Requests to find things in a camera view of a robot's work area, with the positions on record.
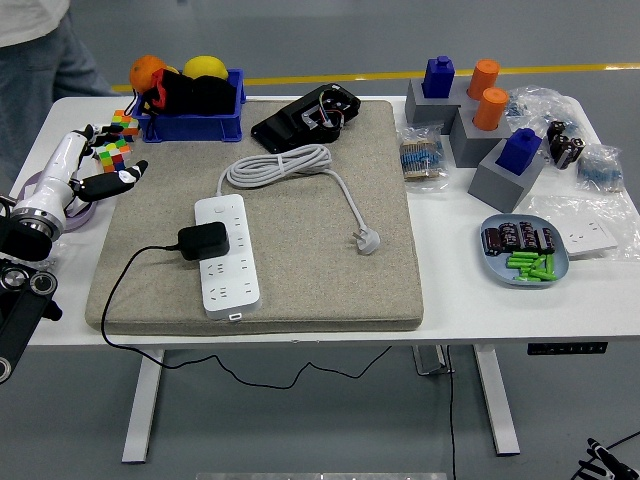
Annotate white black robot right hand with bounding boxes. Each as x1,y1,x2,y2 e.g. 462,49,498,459
574,436,640,480

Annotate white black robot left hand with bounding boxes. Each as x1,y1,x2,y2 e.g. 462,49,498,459
17,123,150,226

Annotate thin black adapter cord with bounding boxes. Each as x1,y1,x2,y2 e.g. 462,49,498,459
100,243,394,390

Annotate black plug adapter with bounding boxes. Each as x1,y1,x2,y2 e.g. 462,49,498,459
177,221,231,262

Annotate white power strip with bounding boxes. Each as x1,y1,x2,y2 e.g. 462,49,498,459
193,193,263,321

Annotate purple tray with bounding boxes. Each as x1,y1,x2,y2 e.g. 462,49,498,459
19,169,100,232

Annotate multicolour puzzle cube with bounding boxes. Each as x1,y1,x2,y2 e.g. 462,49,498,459
95,138,132,174
109,109,141,144

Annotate person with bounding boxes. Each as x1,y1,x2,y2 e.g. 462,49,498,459
0,0,121,184

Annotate black table control panel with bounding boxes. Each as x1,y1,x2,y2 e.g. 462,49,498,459
526,341,610,357

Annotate white table leg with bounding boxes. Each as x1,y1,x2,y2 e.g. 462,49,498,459
121,348,166,464
472,344,522,457

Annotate orange fruit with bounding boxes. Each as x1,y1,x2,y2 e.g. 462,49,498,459
129,54,169,94

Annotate blue plastic bin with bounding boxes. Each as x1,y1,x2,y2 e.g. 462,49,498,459
130,68,248,144

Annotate black cloth bag red trim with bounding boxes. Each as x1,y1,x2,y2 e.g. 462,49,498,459
132,68,239,119

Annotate large yellow lemon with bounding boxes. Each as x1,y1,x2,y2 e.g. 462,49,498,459
182,54,230,81

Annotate blue-grey plate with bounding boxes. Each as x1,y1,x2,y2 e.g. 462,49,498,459
479,213,571,290

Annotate clear plastic bag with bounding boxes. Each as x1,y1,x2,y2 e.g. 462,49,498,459
528,192,640,262

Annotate grey-brown mat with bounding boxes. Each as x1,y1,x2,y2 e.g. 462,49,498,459
84,99,425,336

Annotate small clear bag blue parts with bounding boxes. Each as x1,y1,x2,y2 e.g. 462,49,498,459
575,143,626,194

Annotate grey block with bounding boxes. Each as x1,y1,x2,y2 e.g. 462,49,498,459
403,77,479,135
448,106,514,169
467,137,547,214

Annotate blue peg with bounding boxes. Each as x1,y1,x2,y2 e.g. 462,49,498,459
495,127,544,176
421,55,457,100

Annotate clear bag of resistors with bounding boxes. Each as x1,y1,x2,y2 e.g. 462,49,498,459
397,124,451,194

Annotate large clear bag blue parts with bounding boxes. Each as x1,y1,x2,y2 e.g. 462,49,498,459
504,85,584,146

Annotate orange cylinder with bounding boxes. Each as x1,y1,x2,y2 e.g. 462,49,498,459
467,59,502,101
472,87,510,132

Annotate thin black floor cable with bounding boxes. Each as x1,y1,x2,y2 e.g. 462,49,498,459
572,429,640,479

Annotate hanging black cable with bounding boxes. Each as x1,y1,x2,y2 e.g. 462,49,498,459
443,344,459,480

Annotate silver metal bracket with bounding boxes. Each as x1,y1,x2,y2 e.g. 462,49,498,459
412,344,456,376

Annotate grey power strip cable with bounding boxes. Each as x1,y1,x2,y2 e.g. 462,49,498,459
214,143,382,257

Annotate white wall socket panel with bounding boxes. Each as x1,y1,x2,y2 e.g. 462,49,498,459
559,214,620,260

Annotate black device with wires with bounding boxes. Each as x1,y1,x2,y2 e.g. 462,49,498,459
249,82,362,155

